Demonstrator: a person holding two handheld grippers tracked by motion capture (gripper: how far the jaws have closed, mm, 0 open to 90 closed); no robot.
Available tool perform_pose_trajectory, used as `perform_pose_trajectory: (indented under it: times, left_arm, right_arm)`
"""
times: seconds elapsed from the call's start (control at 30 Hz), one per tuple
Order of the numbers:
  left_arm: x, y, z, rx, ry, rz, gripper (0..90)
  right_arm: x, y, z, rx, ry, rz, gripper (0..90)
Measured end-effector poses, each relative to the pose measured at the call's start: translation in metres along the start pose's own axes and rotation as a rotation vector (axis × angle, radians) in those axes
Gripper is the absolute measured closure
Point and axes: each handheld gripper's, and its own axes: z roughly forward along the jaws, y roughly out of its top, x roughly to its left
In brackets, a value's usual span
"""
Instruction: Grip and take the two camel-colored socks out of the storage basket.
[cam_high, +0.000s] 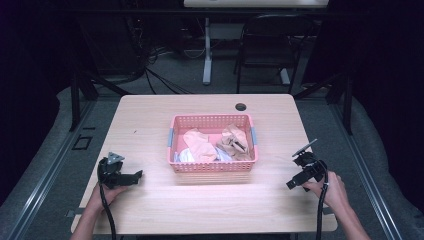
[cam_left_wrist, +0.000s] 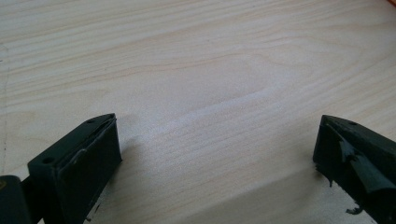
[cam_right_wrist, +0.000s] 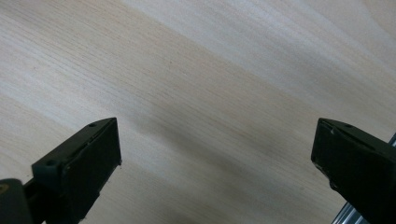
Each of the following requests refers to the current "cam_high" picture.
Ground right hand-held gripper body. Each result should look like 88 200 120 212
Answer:
291 138 328 192

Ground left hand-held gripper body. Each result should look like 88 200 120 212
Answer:
97 151 134 190

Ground person's left hand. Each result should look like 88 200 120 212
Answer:
89 182 130 212

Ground person's right hand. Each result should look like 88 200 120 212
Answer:
302 170 350 210

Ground white cloth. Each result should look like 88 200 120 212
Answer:
173 147 196 164

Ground pink sock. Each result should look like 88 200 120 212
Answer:
182 128 218 164

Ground beige crumpled cloth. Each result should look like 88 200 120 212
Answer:
215 123 252 162

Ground black metal stand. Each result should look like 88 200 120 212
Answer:
293 71 355 136
68 68 133 132

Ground light blue cloth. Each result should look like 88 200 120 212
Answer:
213 146 234 163

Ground pink plastic basket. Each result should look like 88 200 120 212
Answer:
166 113 260 174

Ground black metal chair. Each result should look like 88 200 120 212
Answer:
233 13 318 95

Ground white desk leg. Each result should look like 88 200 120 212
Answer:
201 17 214 86

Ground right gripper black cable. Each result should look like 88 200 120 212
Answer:
314 159 330 240

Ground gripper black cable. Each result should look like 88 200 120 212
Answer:
99 182 118 240
314 159 330 240

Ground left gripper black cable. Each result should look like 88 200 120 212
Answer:
99 182 118 240

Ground metal floor rail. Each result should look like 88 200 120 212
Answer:
328 99 406 240
6 99 98 240

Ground black floor cables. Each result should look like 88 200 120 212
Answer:
126 19 201 96

